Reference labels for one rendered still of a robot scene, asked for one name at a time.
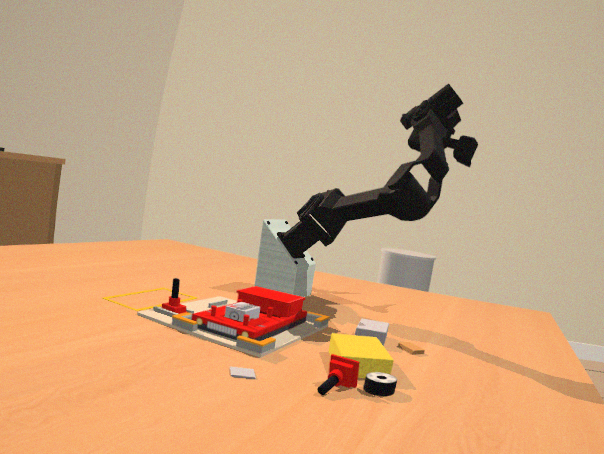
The yellow block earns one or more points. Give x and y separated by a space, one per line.
368 351

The small orange flat bar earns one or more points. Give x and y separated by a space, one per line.
411 347

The black toy tyre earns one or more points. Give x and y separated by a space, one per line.
380 384

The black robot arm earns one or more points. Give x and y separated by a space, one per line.
401 197

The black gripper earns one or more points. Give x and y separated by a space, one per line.
464 148

